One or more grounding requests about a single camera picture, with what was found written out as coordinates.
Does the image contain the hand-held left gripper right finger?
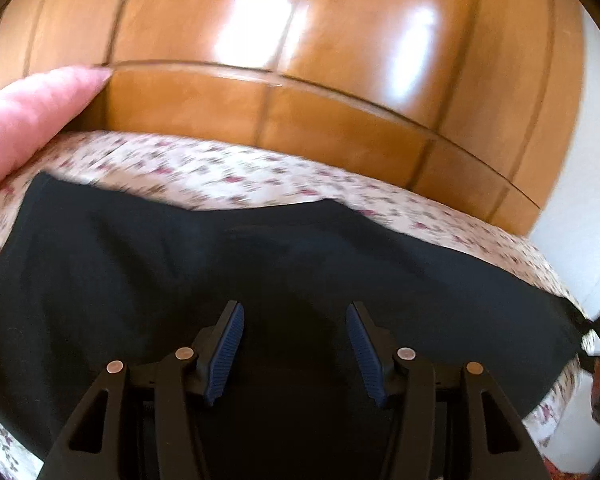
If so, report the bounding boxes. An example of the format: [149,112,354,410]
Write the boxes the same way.
[346,302,548,480]

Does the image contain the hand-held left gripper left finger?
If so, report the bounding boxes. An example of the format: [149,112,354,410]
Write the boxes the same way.
[37,301,245,480]

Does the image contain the black pants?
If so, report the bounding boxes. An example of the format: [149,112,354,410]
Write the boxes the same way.
[0,172,588,480]

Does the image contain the floral bed sheet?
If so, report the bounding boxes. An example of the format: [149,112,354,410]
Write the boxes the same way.
[0,130,600,480]

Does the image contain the pink pillow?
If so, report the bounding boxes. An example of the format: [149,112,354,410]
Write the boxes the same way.
[0,66,113,201]

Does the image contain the wooden headboard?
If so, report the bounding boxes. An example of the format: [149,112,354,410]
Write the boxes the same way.
[0,0,586,241]

